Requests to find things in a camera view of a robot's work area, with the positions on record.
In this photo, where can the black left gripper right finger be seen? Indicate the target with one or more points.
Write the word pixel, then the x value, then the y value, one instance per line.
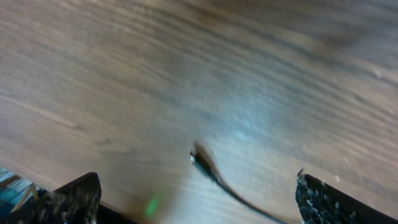
pixel 320 203

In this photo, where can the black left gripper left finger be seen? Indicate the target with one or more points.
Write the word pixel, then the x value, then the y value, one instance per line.
pixel 76 202

